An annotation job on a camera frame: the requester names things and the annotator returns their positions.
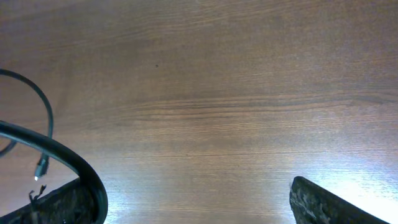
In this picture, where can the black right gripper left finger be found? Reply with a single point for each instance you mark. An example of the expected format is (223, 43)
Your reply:
(71, 203)

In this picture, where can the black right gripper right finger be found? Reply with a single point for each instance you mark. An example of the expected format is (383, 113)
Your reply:
(312, 204)

